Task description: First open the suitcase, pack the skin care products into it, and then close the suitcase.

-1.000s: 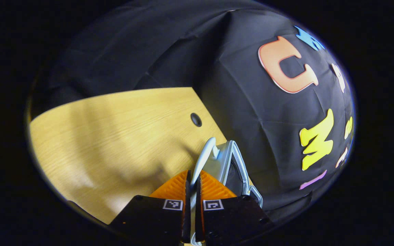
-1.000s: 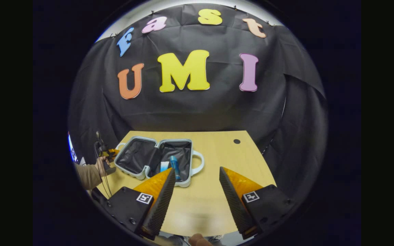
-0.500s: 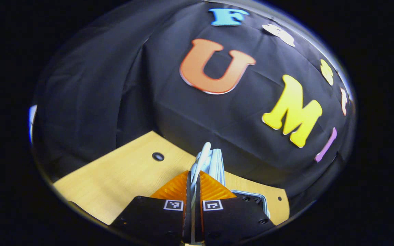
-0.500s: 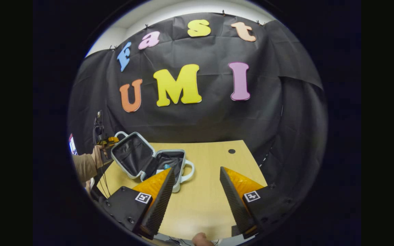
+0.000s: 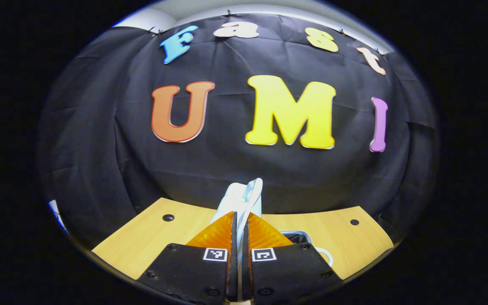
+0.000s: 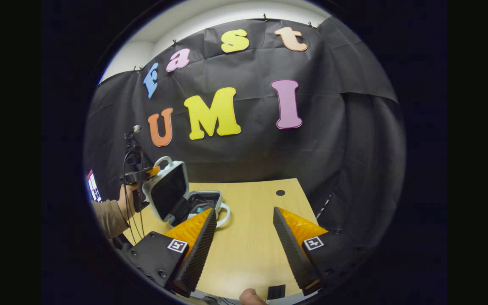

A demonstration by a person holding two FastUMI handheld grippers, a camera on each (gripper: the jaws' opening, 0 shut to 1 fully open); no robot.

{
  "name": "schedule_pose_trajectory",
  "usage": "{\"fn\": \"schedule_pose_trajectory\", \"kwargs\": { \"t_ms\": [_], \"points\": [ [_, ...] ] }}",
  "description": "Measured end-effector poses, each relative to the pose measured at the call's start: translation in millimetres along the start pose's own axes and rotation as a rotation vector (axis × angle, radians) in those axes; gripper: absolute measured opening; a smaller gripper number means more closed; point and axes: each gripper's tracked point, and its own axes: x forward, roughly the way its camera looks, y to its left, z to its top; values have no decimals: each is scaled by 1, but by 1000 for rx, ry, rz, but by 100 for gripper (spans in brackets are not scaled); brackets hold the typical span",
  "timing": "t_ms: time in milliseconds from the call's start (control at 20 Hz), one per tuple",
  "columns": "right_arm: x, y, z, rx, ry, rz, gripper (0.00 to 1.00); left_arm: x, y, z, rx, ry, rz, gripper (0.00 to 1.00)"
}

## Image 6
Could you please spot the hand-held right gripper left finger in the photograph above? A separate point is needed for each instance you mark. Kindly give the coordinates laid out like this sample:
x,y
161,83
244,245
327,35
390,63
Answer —
x,y
199,254

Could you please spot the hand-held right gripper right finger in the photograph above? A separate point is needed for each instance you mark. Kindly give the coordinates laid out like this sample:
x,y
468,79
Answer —
x,y
295,254

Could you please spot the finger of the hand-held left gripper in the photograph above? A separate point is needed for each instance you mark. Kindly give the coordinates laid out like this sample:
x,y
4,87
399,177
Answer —
x,y
153,171

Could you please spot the light blue suitcase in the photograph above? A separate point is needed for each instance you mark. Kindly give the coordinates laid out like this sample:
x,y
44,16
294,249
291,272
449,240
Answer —
x,y
167,192

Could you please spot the colourful screen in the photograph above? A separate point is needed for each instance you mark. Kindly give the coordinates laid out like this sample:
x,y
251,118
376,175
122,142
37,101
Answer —
x,y
93,188

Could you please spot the black backdrop cloth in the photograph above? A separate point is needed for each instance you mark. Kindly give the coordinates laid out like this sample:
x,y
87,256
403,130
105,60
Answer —
x,y
248,156

